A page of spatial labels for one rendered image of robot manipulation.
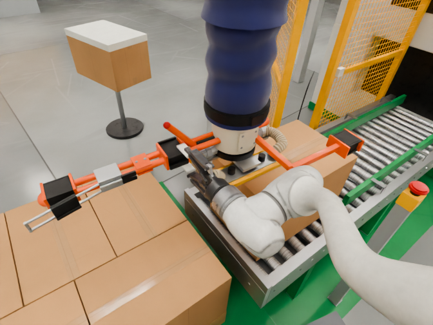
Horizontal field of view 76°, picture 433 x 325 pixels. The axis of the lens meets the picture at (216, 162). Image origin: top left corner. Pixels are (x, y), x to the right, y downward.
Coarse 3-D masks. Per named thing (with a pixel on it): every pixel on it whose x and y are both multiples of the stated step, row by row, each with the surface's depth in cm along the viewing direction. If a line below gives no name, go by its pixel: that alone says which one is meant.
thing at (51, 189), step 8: (64, 176) 81; (40, 184) 78; (48, 184) 78; (56, 184) 78; (64, 184) 78; (72, 184) 79; (48, 192) 76; (56, 192) 76; (64, 192) 76; (72, 192) 78; (48, 200) 75; (56, 200) 76; (80, 200) 81; (48, 208) 77
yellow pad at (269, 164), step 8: (264, 152) 111; (264, 160) 106; (272, 160) 108; (288, 160) 109; (224, 168) 104; (232, 168) 100; (256, 168) 104; (264, 168) 105; (272, 168) 106; (232, 176) 101; (240, 176) 101; (248, 176) 102; (256, 176) 103; (232, 184) 98; (240, 184) 101
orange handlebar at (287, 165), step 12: (204, 144) 96; (264, 144) 96; (336, 144) 97; (144, 156) 90; (156, 156) 92; (276, 156) 92; (312, 156) 92; (324, 156) 94; (120, 168) 87; (132, 168) 86; (144, 168) 87; (288, 168) 89; (84, 180) 82
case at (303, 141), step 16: (288, 128) 153; (304, 128) 154; (256, 144) 141; (272, 144) 141; (288, 144) 142; (304, 144) 143; (320, 144) 143; (224, 160) 131; (320, 160) 134; (336, 160) 135; (352, 160) 135; (272, 176) 124; (336, 176) 134; (256, 192) 116; (336, 192) 150; (224, 224) 151; (288, 224) 133; (304, 224) 148
